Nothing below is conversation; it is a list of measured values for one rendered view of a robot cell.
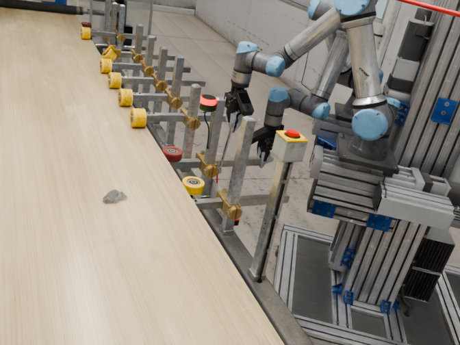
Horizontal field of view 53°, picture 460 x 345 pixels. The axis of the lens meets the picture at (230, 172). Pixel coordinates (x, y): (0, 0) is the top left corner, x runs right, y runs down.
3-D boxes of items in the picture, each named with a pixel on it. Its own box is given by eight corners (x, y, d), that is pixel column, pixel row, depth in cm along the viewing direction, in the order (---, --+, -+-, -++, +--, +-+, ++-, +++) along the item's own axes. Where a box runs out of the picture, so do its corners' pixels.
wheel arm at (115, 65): (188, 71, 279) (189, 65, 278) (190, 73, 277) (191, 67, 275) (104, 66, 258) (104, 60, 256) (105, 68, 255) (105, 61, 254)
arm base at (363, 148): (384, 148, 187) (391, 126, 183) (389, 163, 174) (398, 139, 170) (347, 140, 189) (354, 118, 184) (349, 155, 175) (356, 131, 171)
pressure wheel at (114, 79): (120, 69, 236) (122, 81, 233) (118, 79, 243) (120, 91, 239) (108, 68, 234) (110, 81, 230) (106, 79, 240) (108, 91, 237)
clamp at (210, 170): (205, 162, 198) (207, 152, 196) (217, 177, 187) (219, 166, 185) (193, 163, 196) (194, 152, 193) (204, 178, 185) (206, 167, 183)
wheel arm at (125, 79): (202, 85, 260) (203, 79, 258) (205, 87, 257) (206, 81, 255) (113, 81, 238) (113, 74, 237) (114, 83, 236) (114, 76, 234)
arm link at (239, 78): (254, 74, 180) (236, 73, 176) (252, 85, 182) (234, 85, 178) (247, 68, 186) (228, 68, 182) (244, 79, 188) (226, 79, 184)
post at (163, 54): (157, 131, 258) (166, 46, 237) (158, 134, 255) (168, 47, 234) (150, 131, 256) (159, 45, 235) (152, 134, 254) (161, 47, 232)
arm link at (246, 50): (254, 46, 171) (234, 41, 174) (248, 75, 176) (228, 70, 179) (263, 44, 178) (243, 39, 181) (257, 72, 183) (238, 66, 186)
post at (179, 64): (170, 146, 237) (182, 54, 216) (172, 150, 234) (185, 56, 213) (163, 147, 236) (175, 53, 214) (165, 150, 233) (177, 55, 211)
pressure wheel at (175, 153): (175, 170, 193) (179, 144, 187) (181, 179, 186) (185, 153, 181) (157, 170, 189) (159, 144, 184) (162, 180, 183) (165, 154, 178)
